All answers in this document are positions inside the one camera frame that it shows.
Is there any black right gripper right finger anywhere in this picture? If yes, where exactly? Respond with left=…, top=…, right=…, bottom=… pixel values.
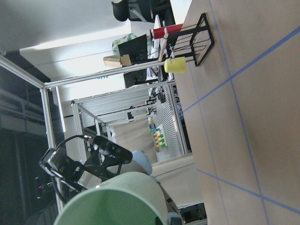
left=169, top=217, right=182, bottom=225

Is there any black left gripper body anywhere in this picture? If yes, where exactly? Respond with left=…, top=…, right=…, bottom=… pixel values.
left=53, top=153, right=122, bottom=190

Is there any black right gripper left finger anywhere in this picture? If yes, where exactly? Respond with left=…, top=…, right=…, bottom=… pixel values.
left=155, top=217, right=163, bottom=225

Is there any green cup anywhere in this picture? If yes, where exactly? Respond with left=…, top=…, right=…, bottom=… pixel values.
left=53, top=171, right=169, bottom=225

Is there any yellow cup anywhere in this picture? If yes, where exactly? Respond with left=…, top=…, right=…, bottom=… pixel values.
left=164, top=57, right=186, bottom=74

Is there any cardboard box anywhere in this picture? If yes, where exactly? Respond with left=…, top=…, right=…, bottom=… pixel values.
left=103, top=54, right=132, bottom=68

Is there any black monitor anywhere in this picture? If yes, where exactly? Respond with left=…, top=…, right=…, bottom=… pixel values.
left=118, top=34, right=150, bottom=64

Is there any red bottle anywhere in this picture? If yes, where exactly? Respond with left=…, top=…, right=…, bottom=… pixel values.
left=150, top=23, right=183, bottom=39

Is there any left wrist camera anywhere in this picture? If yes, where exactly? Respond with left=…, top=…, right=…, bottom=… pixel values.
left=91, top=135, right=133, bottom=164

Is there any aluminium frame post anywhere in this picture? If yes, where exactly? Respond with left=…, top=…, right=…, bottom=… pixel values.
left=0, top=55, right=174, bottom=211

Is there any black wire cup rack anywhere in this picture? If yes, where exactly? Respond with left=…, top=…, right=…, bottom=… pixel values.
left=158, top=13, right=215, bottom=67

